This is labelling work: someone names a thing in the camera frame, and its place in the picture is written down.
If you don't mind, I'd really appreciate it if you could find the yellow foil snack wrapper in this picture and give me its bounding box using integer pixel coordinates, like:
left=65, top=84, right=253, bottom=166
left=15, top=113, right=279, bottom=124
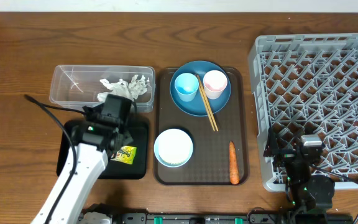
left=111, top=146, right=137, bottom=165

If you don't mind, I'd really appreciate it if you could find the white paper napkin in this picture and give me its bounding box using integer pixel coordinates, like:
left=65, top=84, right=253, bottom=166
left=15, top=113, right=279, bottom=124
left=97, top=75, right=150, bottom=102

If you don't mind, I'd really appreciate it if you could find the light blue bowl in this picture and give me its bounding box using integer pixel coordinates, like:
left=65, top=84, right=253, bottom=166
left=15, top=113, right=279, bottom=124
left=154, top=129, right=194, bottom=168

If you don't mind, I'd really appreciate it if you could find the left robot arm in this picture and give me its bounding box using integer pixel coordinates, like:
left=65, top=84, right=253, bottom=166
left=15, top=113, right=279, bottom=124
left=32, top=104, right=132, bottom=223

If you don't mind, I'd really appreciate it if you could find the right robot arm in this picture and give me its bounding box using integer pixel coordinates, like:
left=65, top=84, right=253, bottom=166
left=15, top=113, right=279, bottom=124
left=264, top=128, right=335, bottom=213

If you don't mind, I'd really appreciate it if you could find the grey dishwasher rack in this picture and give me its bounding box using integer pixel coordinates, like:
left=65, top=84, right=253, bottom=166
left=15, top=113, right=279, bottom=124
left=248, top=33, right=358, bottom=190

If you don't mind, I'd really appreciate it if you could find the black plastic tray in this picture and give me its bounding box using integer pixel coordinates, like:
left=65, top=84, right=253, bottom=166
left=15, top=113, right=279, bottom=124
left=56, top=119, right=149, bottom=179

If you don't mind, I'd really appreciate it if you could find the orange carrot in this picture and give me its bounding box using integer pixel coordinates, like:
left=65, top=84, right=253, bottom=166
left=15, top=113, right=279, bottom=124
left=229, top=141, right=239, bottom=185

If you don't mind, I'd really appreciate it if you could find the clear plastic bin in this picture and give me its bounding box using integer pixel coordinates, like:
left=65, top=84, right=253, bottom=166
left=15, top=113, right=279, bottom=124
left=50, top=65, right=155, bottom=113

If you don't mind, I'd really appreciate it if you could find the wooden chopstick right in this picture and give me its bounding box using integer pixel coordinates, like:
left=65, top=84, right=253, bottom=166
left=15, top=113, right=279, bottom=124
left=197, top=74, right=219, bottom=133

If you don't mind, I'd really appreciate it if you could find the wooden chopstick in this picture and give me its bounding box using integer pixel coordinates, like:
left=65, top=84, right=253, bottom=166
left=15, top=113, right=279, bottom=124
left=197, top=74, right=219, bottom=133
left=196, top=75, right=217, bottom=133

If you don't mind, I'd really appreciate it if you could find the brown serving tray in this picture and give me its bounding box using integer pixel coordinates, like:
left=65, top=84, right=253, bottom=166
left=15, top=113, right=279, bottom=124
left=154, top=67, right=249, bottom=185

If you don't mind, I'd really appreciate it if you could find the dark blue plate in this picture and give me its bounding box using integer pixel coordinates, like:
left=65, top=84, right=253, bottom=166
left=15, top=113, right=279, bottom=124
left=170, top=60, right=231, bottom=116

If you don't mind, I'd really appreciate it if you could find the pink cup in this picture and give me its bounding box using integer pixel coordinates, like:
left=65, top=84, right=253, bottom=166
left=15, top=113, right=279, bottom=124
left=203, top=70, right=228, bottom=100

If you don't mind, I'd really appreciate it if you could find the wooden chopstick left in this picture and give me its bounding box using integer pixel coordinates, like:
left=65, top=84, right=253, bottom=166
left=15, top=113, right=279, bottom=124
left=196, top=75, right=217, bottom=133

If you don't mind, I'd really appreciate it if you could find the light blue cup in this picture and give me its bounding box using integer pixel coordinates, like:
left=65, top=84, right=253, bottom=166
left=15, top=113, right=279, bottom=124
left=174, top=73, right=199, bottom=102

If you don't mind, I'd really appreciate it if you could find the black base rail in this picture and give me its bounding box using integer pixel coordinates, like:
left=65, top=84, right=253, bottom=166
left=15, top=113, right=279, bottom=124
left=77, top=203, right=353, bottom=224

